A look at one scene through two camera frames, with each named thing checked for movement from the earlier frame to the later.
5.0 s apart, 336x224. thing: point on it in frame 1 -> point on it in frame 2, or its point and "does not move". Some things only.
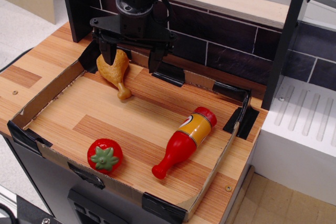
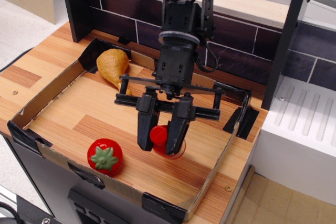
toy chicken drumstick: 116,72 does not move
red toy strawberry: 105,156 does not move
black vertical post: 296,6 does not move
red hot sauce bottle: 192,133 -> 158,136
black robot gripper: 133,24 -> 174,75
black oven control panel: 97,205 does not move
